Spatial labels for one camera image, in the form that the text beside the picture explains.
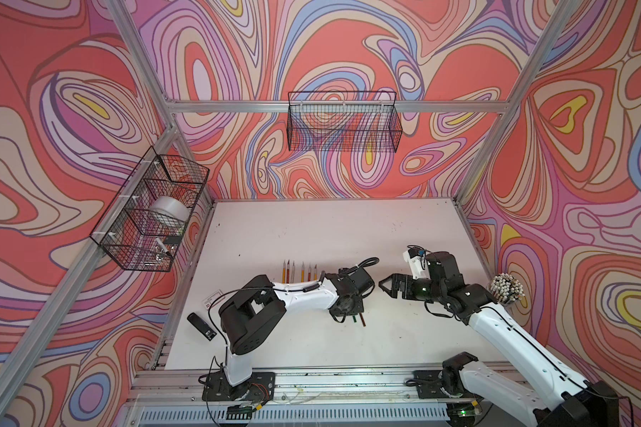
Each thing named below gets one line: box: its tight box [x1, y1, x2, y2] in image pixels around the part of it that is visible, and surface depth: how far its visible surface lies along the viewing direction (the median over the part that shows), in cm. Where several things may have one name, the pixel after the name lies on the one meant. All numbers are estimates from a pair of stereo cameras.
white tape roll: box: [148, 195, 191, 226], surface depth 75 cm
